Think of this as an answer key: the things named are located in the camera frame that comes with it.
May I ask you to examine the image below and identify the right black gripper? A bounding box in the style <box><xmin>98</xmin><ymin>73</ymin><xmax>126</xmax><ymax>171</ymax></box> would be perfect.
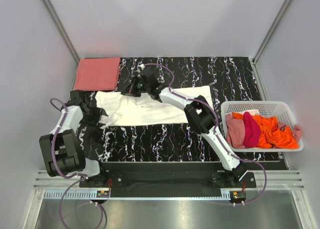
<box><xmin>121</xmin><ymin>76</ymin><xmax>150</xmax><ymax>99</ymax></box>

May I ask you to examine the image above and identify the white t shirt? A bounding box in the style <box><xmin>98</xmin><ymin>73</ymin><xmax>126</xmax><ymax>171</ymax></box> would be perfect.
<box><xmin>94</xmin><ymin>85</ymin><xmax>215</xmax><ymax>127</ymax></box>

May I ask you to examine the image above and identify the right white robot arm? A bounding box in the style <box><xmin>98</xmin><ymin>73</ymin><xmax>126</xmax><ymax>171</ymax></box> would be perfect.
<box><xmin>121</xmin><ymin>69</ymin><xmax>248</xmax><ymax>188</ymax></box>

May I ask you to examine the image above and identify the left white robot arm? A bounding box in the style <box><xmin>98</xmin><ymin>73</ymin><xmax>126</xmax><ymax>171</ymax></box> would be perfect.
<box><xmin>39</xmin><ymin>90</ymin><xmax>108</xmax><ymax>187</ymax></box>

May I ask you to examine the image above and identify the folded pink t shirt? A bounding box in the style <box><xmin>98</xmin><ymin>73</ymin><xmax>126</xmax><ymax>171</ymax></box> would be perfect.
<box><xmin>74</xmin><ymin>57</ymin><xmax>121</xmax><ymax>92</ymax></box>

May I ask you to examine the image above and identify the pink t shirt in basket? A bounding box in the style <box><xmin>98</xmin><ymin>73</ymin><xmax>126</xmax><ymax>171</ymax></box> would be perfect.
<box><xmin>225</xmin><ymin>113</ymin><xmax>245</xmax><ymax>149</ymax></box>

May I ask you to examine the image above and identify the magenta t shirt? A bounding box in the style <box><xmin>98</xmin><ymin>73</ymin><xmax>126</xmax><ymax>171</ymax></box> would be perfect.
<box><xmin>243</xmin><ymin>112</ymin><xmax>261</xmax><ymax>148</ymax></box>

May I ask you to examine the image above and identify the orange t shirt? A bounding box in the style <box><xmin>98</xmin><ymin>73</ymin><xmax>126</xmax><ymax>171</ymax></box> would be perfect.
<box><xmin>225</xmin><ymin>111</ymin><xmax>303</xmax><ymax>150</ymax></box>

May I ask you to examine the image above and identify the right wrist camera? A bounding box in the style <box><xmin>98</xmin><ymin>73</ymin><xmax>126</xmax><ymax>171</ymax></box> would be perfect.
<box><xmin>139</xmin><ymin>64</ymin><xmax>146</xmax><ymax>70</ymax></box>

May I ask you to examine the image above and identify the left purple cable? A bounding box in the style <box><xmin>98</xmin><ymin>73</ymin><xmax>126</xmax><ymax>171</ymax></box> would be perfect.
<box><xmin>49</xmin><ymin>97</ymin><xmax>108</xmax><ymax>229</ymax></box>

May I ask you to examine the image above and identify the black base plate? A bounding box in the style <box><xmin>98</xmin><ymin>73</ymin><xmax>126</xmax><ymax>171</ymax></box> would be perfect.
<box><xmin>80</xmin><ymin>161</ymin><xmax>257</xmax><ymax>200</ymax></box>

